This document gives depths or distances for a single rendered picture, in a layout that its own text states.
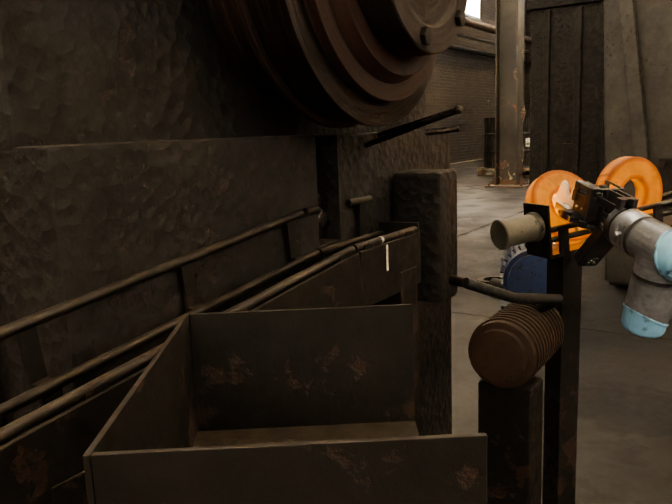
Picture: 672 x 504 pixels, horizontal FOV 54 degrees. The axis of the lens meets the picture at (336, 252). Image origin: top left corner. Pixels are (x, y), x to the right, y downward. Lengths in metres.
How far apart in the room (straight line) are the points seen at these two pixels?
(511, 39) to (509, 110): 0.97
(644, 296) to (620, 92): 2.54
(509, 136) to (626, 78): 6.31
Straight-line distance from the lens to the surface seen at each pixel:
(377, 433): 0.61
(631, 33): 3.66
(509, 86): 9.90
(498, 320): 1.22
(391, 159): 1.22
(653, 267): 1.19
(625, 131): 3.67
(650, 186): 1.54
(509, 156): 9.89
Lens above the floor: 0.87
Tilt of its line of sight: 10 degrees down
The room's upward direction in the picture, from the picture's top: 2 degrees counter-clockwise
